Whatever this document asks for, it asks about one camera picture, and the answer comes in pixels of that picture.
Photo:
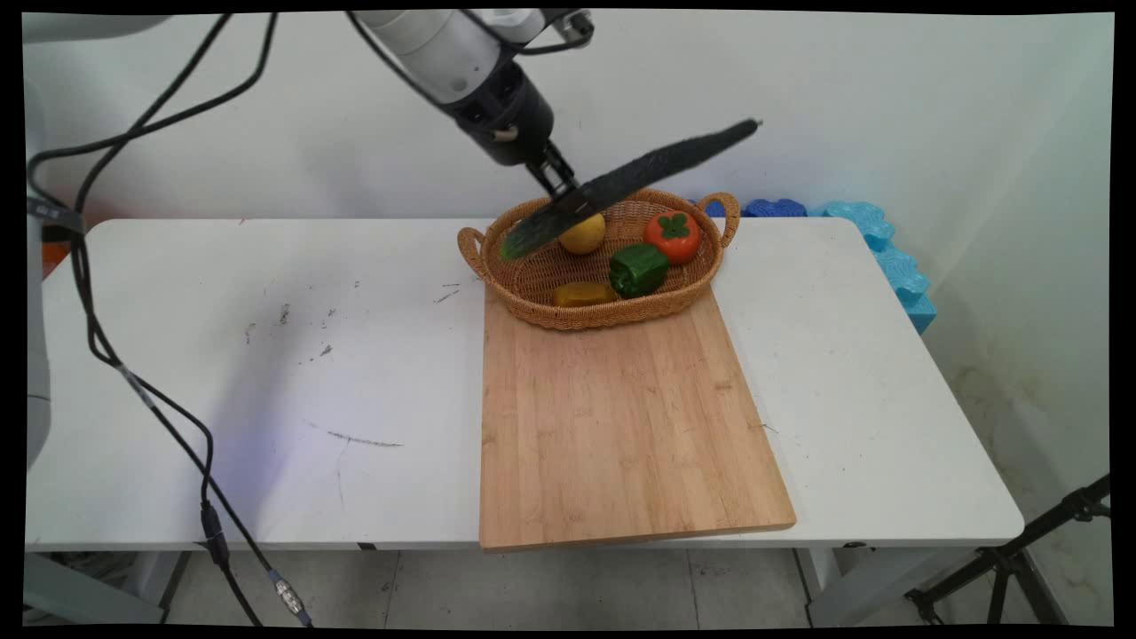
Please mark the orange object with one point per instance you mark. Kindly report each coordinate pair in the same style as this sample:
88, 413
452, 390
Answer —
53, 256

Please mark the yellow toy lemon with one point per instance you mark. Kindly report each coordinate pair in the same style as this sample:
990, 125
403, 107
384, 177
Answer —
586, 238

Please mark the black tripod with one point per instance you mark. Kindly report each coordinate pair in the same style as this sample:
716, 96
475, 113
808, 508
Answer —
1007, 559

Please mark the white table leg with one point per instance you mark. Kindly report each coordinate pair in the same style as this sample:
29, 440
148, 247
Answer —
843, 595
80, 595

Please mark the yellow-orange toy vegetable chunk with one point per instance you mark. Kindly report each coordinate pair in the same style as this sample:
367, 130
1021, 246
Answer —
581, 295

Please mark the dark blue foam piece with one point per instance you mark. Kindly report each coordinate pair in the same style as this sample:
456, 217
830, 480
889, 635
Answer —
777, 209

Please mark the red toy persimmon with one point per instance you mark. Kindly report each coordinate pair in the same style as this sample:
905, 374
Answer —
674, 244

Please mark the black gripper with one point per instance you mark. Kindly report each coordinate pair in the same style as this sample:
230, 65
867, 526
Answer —
506, 115

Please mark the light blue foam piece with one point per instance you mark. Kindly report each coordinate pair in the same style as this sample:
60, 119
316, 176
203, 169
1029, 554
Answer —
896, 266

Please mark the dark green toy cucumber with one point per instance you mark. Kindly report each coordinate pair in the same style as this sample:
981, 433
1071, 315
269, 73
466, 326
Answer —
639, 173

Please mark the green toy bell pepper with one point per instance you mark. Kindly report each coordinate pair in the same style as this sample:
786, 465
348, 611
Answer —
639, 271

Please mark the wooden cutting board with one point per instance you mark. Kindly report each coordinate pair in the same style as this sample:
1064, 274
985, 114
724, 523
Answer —
621, 426

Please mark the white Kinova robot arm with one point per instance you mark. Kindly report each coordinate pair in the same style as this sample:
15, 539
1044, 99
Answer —
435, 44

